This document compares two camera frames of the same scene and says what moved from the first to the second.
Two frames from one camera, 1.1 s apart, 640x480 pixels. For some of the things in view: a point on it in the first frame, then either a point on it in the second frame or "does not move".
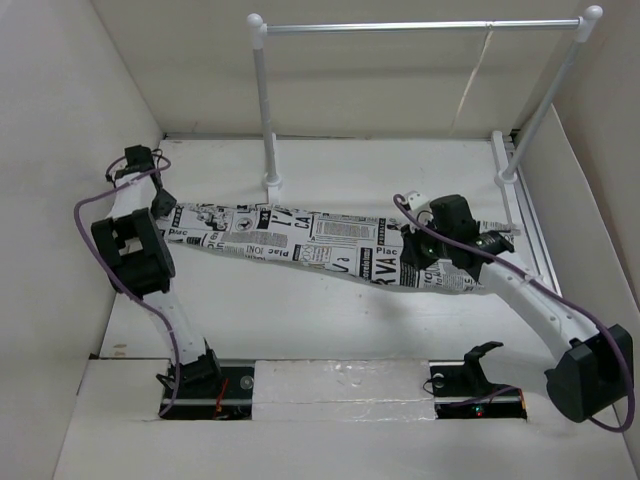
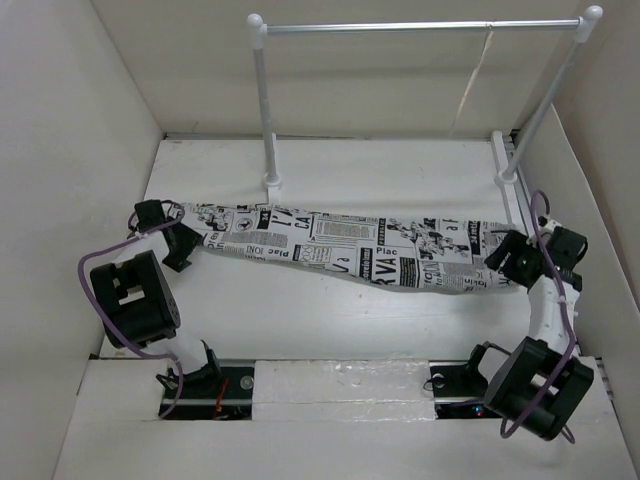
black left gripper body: x=161 y=204 to x=186 y=243
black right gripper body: x=423 y=251 to x=521 y=251
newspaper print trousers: x=365 y=248 does not move
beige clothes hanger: x=473 y=76 does not move
